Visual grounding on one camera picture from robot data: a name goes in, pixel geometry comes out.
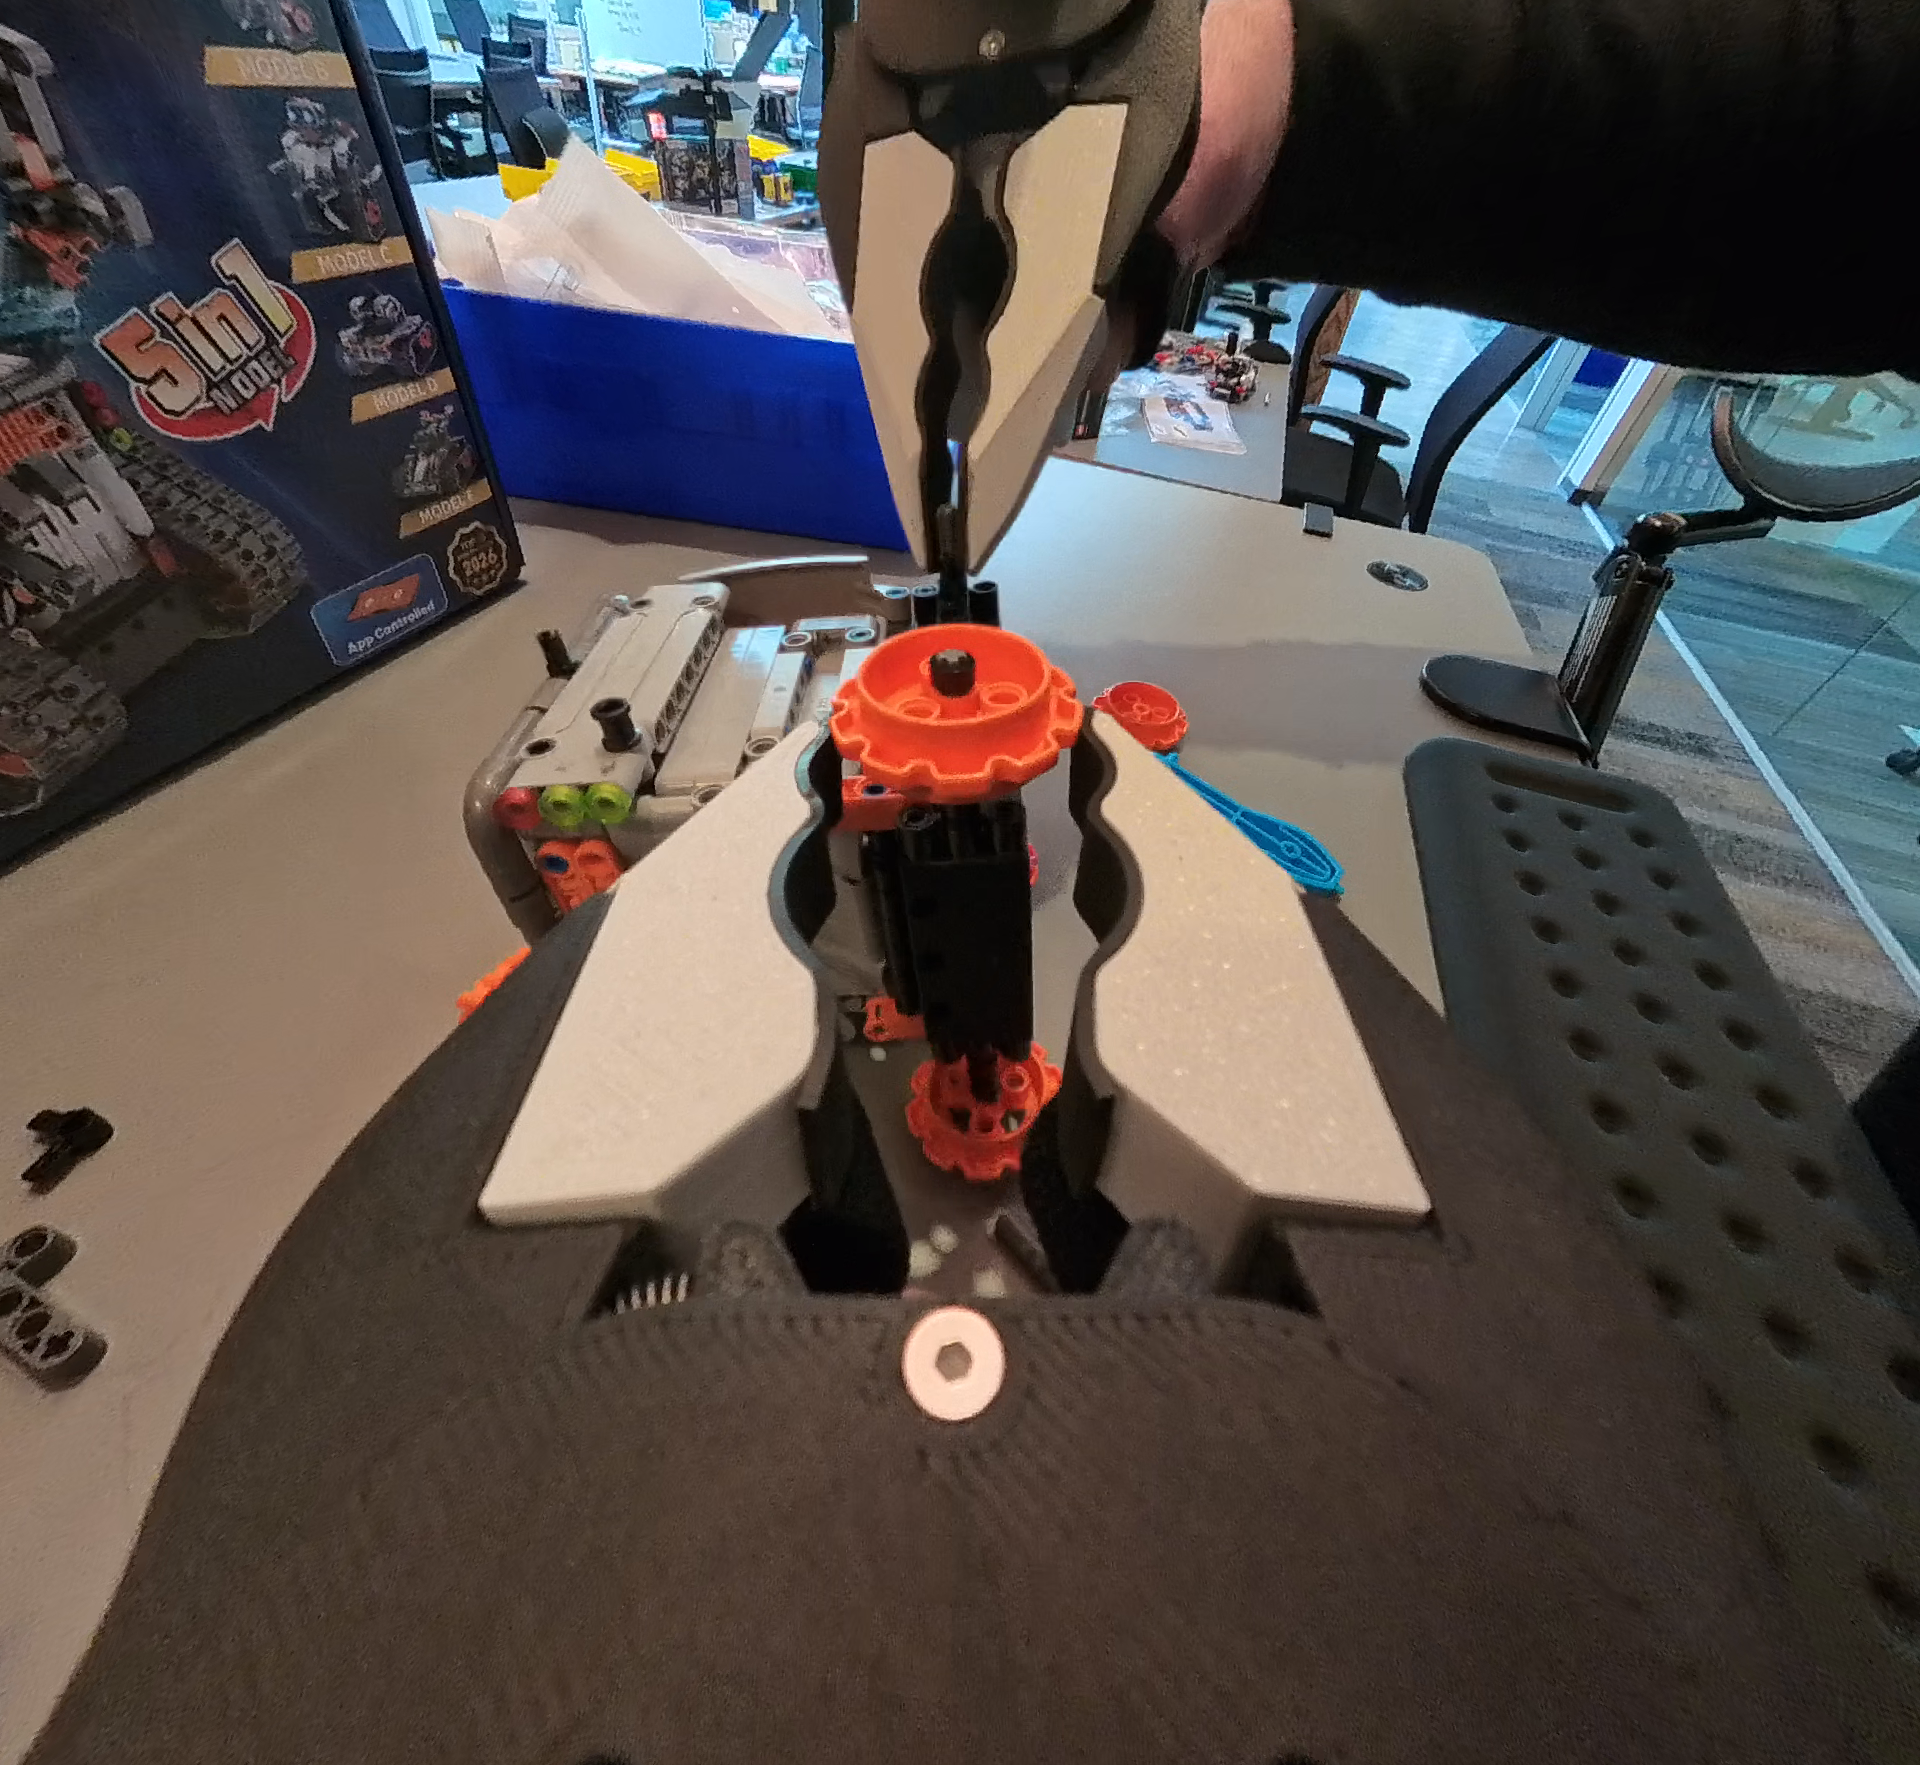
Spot blue robot kit box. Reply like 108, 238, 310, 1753
0, 0, 526, 873

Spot light blue plastic tool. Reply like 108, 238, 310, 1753
1161, 744, 1346, 896

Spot neighbouring grey desk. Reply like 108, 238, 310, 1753
1057, 356, 1291, 504

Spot instruction booklet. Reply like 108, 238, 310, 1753
1139, 393, 1246, 455

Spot grey angled beam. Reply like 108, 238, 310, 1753
0, 1224, 110, 1393

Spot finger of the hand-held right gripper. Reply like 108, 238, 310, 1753
958, 99, 1136, 567
850, 126, 976, 567

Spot dark perforated mat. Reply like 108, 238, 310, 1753
1406, 739, 1920, 1722

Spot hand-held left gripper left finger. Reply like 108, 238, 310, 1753
478, 730, 842, 1226

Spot person's right forearm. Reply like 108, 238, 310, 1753
1242, 0, 1920, 381

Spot white paper sheets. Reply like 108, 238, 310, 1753
427, 135, 847, 342

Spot yellow storage bin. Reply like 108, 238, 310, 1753
502, 135, 660, 203

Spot person's right hand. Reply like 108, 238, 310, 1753
1155, 0, 1301, 276

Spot pile of toy block parts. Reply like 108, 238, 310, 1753
1155, 331, 1270, 404

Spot small black angled connector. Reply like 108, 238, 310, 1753
23, 1107, 115, 1192

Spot black office chair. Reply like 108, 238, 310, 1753
1200, 280, 1561, 531

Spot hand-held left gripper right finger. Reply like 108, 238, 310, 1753
1072, 709, 1436, 1226

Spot clear plastic bag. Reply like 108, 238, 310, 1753
675, 220, 844, 329

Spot building block robot chassis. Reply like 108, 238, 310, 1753
462, 556, 1193, 1186

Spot blue plastic bin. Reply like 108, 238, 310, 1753
439, 280, 910, 551

